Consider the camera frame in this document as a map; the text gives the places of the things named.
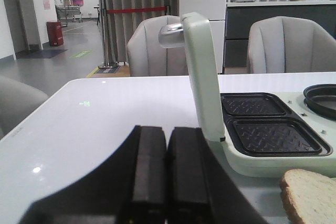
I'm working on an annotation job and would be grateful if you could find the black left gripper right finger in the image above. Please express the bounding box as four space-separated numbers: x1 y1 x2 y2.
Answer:
167 127 266 223

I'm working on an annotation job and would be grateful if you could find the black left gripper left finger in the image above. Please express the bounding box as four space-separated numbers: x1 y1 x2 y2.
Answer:
20 126 166 223

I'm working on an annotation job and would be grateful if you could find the bread slice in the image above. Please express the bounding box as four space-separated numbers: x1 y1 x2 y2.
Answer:
280 169 335 223

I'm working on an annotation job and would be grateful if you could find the green sandwich maker lid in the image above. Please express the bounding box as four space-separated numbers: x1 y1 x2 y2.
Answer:
158 12 225 142

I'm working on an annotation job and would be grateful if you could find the green breakfast maker base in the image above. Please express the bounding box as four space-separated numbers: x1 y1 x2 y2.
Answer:
220 92 335 177

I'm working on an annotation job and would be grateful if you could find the red belt stanchion barrier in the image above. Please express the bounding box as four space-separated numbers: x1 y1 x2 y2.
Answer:
97 5 171 70

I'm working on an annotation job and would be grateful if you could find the left grey armchair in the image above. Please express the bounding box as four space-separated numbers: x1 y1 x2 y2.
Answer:
127 15 188 77

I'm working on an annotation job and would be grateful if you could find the grey armchair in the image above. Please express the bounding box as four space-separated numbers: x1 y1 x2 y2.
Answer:
247 16 335 73
127 15 188 77

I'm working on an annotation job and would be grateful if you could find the grey chair at left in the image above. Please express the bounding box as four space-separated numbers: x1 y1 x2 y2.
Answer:
1 76 48 137

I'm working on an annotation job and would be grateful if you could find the black round frying pan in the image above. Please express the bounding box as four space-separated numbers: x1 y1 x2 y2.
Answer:
303 84 335 120

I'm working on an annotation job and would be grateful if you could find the right grey armchair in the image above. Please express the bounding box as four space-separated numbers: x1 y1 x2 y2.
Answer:
247 16 335 73

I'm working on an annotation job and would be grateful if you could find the red trash bin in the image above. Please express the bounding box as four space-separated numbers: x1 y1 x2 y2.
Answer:
46 20 64 46

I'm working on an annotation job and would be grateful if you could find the dark grey counter cabinet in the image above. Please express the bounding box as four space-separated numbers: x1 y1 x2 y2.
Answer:
223 0 335 70

